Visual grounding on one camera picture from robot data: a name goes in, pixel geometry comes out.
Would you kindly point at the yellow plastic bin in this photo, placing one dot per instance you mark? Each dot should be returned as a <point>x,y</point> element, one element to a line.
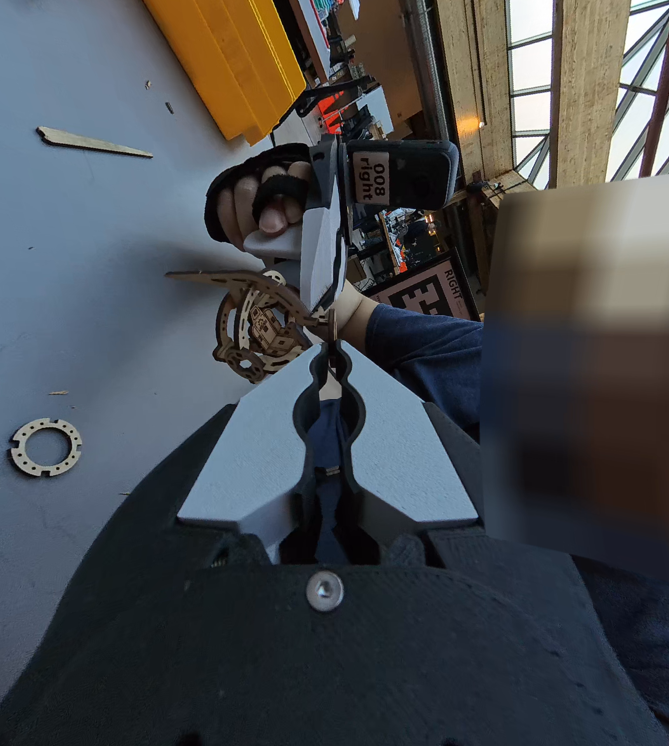
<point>224,64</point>

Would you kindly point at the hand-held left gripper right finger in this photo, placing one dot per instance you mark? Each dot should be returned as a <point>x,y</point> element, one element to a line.
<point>404,454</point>

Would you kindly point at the wooden model assembly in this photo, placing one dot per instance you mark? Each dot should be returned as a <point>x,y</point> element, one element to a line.
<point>253,335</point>

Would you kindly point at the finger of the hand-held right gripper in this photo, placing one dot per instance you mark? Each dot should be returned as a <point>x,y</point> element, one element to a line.
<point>318,256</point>
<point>341,268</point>

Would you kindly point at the long wooden strip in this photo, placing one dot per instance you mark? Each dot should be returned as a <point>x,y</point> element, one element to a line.
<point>92,141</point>

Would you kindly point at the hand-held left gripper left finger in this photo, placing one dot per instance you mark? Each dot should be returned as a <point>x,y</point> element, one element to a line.
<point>241,454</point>

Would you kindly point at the black white marker board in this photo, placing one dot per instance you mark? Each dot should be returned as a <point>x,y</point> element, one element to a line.
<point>428,288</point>

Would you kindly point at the person's right hand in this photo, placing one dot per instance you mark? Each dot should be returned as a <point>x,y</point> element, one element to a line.
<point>244,201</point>

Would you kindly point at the small wooden wheel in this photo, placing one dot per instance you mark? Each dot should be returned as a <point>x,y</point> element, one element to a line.
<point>331,329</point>

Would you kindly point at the person's torso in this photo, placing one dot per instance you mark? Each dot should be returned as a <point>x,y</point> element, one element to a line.
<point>661,670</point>

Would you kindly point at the person's right forearm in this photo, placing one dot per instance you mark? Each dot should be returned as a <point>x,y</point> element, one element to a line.
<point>422,355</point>

